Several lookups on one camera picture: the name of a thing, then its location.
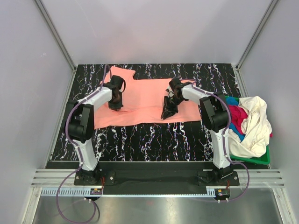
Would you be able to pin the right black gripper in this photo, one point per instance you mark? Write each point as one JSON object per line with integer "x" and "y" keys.
{"x": 167, "y": 111}

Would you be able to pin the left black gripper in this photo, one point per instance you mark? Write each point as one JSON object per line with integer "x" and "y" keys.
{"x": 116, "y": 107}

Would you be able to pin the salmon pink t-shirt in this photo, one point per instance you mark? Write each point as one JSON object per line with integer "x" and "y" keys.
{"x": 143, "y": 103}

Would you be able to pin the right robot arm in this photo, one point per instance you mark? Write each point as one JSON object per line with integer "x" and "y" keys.
{"x": 215, "y": 116}

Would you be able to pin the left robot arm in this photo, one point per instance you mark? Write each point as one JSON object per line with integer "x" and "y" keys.
{"x": 79, "y": 126}

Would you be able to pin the blue t-shirt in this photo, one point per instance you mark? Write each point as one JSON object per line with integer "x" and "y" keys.
{"x": 234, "y": 101}

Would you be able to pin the magenta t-shirt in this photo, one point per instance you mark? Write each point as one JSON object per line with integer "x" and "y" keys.
{"x": 238, "y": 115}

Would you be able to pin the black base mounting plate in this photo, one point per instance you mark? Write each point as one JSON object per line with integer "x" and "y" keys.
{"x": 120, "y": 175}

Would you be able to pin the left small controller board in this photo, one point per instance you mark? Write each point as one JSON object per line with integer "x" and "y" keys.
{"x": 96, "y": 191}

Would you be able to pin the small controller board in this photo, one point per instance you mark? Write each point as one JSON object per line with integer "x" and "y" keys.
{"x": 96, "y": 191}
{"x": 223, "y": 193}

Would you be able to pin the cream white t-shirt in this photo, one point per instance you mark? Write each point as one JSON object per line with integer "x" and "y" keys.
{"x": 252, "y": 130}

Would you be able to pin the right small controller board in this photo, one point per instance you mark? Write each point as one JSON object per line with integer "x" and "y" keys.
{"x": 223, "y": 193}

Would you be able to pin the green plastic basket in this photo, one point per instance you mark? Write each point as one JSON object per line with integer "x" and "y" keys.
{"x": 254, "y": 158}

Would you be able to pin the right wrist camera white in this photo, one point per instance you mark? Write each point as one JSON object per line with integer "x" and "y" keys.
{"x": 169, "y": 89}

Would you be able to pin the right aluminium frame post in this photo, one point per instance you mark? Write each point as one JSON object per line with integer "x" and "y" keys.
{"x": 266, "y": 16}

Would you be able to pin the aluminium frame post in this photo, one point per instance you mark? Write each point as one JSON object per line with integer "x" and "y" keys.
{"x": 51, "y": 26}
{"x": 266, "y": 16}

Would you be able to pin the left aluminium frame post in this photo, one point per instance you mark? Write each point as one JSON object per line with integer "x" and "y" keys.
{"x": 51, "y": 26}

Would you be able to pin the slotted cable duct rail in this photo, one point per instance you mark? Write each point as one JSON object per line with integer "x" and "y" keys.
{"x": 132, "y": 192}

